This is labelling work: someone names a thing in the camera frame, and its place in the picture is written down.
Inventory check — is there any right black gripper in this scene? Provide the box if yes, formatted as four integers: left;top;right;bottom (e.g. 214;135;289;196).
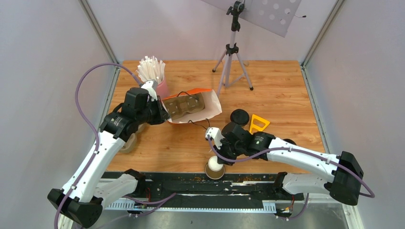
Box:
212;136;244;167

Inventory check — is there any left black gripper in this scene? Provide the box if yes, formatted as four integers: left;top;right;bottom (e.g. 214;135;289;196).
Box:
137;95;172;125

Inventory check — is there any brown paper cup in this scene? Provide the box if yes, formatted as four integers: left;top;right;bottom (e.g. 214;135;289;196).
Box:
204;156;225;180

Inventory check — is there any orange paper bag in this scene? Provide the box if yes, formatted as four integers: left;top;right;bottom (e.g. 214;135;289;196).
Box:
162;88;223;125

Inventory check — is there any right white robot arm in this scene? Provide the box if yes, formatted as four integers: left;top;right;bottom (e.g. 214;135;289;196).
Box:
205;122;375;206

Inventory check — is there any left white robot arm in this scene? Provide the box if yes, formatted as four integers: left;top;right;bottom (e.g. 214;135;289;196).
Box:
47;87;169;229

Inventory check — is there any pink translucent straw holder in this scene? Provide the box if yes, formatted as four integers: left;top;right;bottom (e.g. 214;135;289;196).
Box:
155;78;170;99

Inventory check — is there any grey pulp cup carrier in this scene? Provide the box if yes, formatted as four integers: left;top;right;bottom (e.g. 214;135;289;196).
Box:
119;124;146;154

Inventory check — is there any bundle of white straws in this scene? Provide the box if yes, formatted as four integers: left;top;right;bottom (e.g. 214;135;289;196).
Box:
136;56;166;83

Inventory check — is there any grey perforated panel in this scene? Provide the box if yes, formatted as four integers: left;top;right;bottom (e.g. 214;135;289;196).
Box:
204;0;301;37

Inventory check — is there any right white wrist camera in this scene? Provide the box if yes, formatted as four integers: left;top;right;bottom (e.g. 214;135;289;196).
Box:
205;127;224;149

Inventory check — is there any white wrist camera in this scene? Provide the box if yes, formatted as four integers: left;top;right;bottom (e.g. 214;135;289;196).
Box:
141;80;158;101
205;127;224;149

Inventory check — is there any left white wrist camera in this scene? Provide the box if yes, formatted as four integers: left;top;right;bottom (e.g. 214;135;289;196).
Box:
141;80;158;101

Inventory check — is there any yellow triangular plastic bracket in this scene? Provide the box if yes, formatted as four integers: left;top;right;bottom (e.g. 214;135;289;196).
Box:
249;114;270;134

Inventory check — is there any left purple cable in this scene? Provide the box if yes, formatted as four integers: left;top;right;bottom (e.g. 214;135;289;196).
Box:
53;62;143;229

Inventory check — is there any purple cable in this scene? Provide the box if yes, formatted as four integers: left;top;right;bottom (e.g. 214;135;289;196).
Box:
207;135;375;199
53;62;143;229

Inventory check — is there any silver camera tripod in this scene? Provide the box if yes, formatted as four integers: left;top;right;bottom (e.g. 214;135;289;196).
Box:
212;0;254;97

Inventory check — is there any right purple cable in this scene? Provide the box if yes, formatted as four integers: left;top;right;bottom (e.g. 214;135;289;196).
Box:
207;135;375;199

